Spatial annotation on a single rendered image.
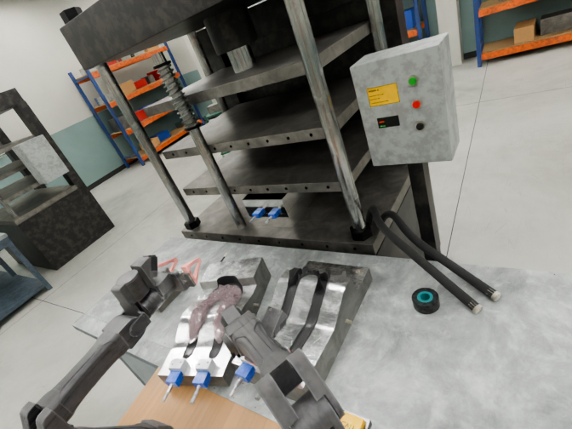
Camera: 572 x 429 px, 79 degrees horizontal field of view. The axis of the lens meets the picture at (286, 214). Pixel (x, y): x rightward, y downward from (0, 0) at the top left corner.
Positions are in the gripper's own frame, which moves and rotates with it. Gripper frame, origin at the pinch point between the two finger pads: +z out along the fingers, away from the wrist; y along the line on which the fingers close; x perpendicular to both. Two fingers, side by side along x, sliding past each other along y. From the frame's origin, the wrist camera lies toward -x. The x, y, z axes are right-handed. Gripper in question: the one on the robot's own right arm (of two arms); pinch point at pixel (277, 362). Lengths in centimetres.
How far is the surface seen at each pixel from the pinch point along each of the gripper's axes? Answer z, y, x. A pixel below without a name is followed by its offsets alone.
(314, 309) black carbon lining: 11.6, 0.6, -19.6
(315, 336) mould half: 9.2, -3.8, -11.4
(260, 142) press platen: 4, 51, -82
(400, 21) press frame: 2, 9, -164
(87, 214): 173, 426, -85
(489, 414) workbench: 9, -49, -9
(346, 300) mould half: 12.5, -8.1, -26.0
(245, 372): 3.6, 9.9, 5.7
